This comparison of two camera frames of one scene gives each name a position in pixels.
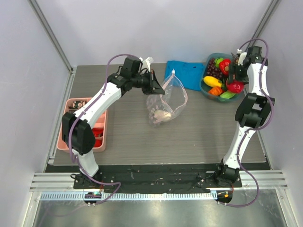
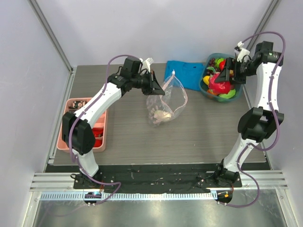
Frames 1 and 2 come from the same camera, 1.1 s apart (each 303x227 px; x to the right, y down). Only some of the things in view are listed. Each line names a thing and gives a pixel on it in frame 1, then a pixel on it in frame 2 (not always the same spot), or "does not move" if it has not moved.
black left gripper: x=153 y=87 does not move
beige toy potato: x=164 y=116 does not move
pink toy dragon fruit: x=234 y=86 to x=218 y=87
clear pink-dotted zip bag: x=162 y=108 does not move
